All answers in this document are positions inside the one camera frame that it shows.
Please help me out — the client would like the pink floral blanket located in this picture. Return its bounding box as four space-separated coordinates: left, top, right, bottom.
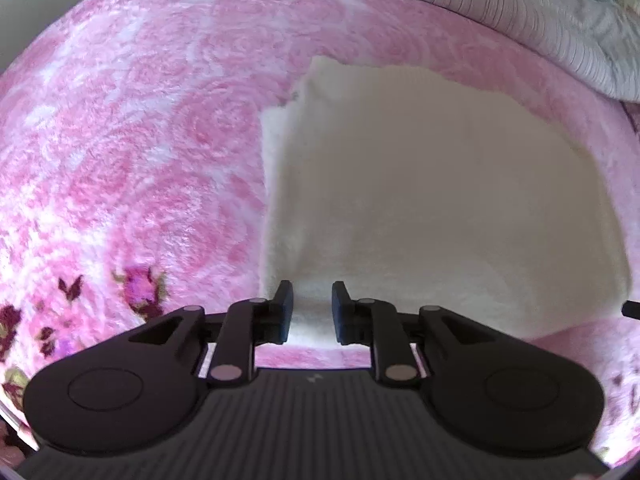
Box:
0 0 640 468

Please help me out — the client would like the cream fleece garment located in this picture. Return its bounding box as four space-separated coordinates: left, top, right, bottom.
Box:
259 56 632 350

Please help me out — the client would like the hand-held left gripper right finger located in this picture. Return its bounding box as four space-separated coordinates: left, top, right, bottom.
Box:
331 280 532 389

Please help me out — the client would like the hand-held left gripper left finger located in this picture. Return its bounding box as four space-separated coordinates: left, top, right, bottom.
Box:
99 280 295 389

